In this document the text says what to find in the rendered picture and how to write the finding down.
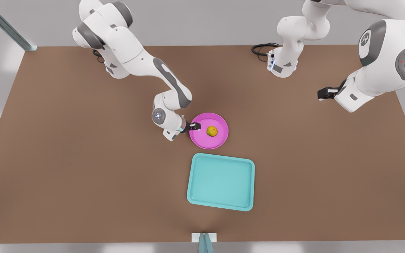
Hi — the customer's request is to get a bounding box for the pink round plate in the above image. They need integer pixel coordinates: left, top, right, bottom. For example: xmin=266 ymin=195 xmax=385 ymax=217
xmin=189 ymin=113 xmax=229 ymax=150

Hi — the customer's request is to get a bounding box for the teal rectangular tray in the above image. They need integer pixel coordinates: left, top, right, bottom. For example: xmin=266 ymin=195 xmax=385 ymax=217
xmin=187 ymin=153 xmax=256 ymax=212

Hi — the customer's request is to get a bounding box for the silver frame post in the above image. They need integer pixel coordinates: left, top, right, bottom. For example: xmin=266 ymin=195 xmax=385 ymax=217
xmin=192 ymin=232 xmax=217 ymax=253
xmin=0 ymin=0 xmax=38 ymax=52

